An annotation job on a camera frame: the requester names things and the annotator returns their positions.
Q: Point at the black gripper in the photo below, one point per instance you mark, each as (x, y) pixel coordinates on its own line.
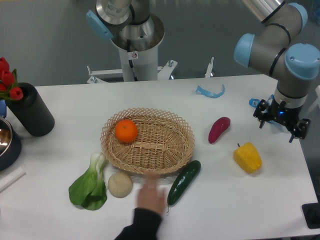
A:
(283, 115)

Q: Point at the yellow bell pepper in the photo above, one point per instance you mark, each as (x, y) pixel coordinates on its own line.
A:
(247, 157)

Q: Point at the woven wicker basket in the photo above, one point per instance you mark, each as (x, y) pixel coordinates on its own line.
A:
(164, 144)

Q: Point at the beige round bun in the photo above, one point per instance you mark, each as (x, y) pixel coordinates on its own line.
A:
(120, 184)

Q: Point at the green bok choy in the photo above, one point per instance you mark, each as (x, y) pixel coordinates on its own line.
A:
(89, 190)

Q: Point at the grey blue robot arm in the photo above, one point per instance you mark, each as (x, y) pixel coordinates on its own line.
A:
(137, 33)

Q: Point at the black sleeved forearm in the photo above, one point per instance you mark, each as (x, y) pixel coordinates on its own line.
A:
(144, 226)

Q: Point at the person's hand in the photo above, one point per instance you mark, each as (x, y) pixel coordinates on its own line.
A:
(151, 197)

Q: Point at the small blue tape piece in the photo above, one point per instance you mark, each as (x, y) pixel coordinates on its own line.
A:
(253, 102)

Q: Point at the purple sweet potato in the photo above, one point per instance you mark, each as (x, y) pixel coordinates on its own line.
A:
(218, 128)

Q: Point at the blue plastic band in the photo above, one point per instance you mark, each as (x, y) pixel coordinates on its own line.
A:
(209, 94)

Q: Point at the black device at edge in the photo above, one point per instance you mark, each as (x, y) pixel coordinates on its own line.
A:
(311, 213)

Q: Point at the dark green cucumber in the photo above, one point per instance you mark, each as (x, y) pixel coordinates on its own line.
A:
(183, 180)

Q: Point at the orange fruit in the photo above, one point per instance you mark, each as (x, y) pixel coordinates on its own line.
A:
(126, 131)

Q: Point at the black cylindrical vase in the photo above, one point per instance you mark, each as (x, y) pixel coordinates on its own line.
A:
(32, 112)

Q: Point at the dark pot with steel rim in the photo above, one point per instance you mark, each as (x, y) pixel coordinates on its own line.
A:
(10, 144)

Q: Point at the red artificial tulips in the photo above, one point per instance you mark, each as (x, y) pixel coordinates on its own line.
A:
(9, 86)

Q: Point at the blue object at left edge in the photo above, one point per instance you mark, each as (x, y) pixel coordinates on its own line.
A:
(3, 109)

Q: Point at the white paper roll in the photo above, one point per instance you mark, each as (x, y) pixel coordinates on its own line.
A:
(13, 176)

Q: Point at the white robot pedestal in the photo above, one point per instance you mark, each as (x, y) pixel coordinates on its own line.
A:
(135, 66)

